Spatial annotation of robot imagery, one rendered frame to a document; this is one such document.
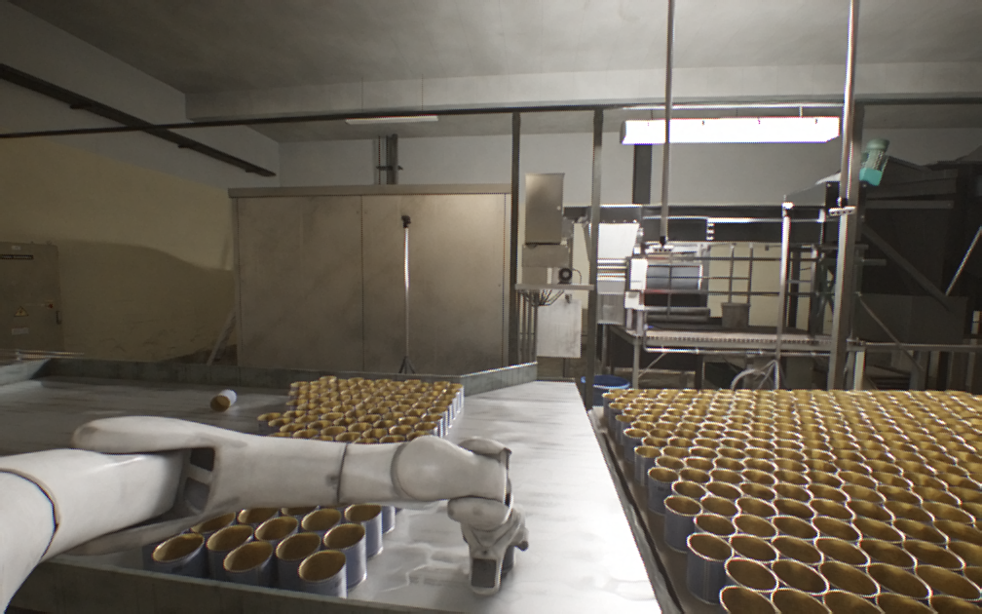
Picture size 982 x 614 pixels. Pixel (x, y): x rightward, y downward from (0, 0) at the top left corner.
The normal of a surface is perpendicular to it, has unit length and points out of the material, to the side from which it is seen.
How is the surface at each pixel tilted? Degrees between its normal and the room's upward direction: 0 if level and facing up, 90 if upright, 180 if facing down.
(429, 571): 0
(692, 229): 90
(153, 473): 89
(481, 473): 54
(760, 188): 90
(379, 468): 49
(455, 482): 62
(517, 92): 90
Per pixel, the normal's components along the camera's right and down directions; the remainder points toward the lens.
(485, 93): -0.11, 0.07
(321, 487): 0.30, 0.11
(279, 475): 0.28, -0.36
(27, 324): 0.99, 0.02
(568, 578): 0.01, -1.00
